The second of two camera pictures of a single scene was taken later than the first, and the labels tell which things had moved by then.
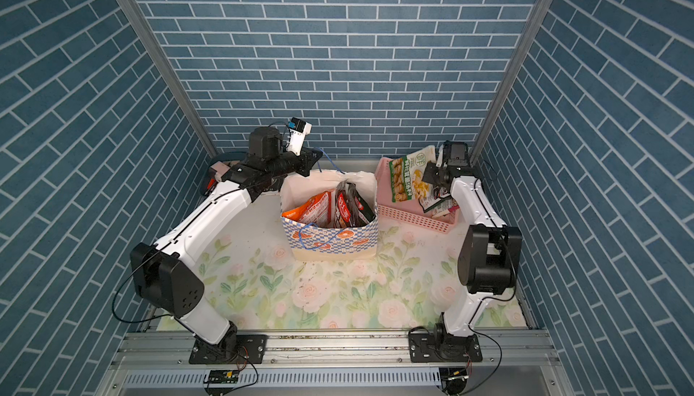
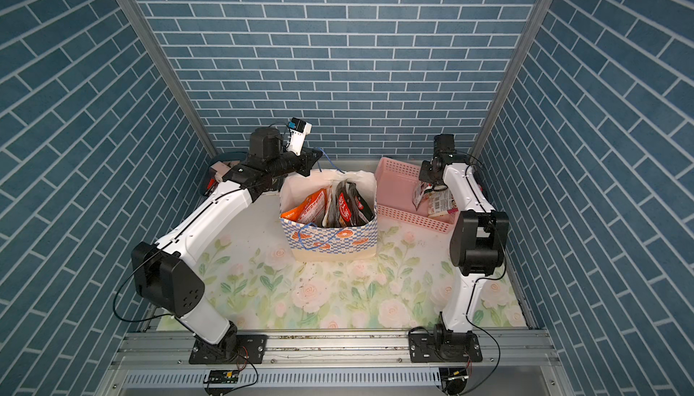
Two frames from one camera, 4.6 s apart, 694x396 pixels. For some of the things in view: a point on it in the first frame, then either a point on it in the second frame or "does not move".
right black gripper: x=427 y=177 does not move
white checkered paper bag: x=330 y=215 does not move
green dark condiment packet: x=407 y=173 -> x=331 y=218
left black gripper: x=305 y=161 does not move
